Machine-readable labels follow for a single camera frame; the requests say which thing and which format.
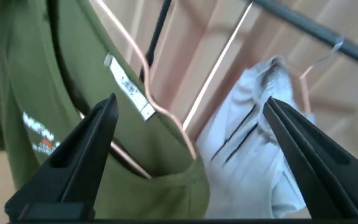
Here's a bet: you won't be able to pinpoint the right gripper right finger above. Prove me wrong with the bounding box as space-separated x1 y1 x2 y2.
262 96 358 218

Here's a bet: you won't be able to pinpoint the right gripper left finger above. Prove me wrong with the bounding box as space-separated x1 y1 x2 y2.
4 93 120 220

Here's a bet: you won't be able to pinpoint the pale grey shorts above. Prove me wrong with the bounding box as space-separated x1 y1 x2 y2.
195 55 317 220

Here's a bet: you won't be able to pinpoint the pink clothes hanger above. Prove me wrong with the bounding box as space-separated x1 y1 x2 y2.
277 37 345 114
78 0 198 180

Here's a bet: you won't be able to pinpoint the green garment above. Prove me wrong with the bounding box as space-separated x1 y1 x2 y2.
0 0 211 220

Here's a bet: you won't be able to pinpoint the black clothes rack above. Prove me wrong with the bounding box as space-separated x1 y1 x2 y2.
139 0 358 83

